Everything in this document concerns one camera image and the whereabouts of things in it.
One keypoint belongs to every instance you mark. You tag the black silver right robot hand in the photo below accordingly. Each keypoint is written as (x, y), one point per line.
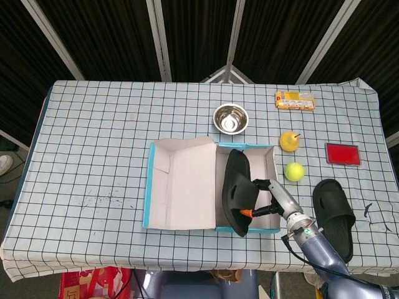
(285, 199)

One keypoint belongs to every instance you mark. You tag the black rubber slipper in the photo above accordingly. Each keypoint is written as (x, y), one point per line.
(333, 199)
(238, 183)

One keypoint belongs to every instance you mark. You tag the blue silver right robot arm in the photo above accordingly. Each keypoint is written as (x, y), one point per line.
(321, 252)

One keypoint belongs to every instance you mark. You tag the light blue cardboard shoe box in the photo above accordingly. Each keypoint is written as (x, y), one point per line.
(187, 187)

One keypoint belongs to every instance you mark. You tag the white grid-patterned table mat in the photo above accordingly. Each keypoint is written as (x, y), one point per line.
(93, 155)

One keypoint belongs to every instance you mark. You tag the yellow-green tennis ball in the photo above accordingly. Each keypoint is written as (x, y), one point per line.
(294, 172)

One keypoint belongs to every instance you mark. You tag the yellow pear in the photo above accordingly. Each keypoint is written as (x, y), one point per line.
(289, 142)

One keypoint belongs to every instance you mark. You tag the red ink pad case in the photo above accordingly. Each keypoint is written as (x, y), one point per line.
(343, 154)

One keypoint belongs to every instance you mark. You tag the grey metal table leg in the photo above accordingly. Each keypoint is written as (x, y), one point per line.
(275, 286)

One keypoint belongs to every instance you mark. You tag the stainless steel bowl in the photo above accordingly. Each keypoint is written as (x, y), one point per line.
(230, 120)

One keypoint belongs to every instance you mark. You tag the brown paper item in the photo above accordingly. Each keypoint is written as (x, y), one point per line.
(226, 276)

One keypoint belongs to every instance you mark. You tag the yellow snack package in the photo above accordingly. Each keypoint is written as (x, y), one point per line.
(294, 101)

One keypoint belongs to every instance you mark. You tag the blue grey chair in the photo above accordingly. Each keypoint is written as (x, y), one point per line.
(187, 288)

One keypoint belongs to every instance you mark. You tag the grey metal screen foot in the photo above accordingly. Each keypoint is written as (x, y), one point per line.
(229, 74)

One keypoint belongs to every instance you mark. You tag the red patterned bag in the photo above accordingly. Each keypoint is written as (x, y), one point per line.
(93, 283)

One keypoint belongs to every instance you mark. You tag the dark folding screen white frames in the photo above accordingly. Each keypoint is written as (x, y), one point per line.
(109, 37)

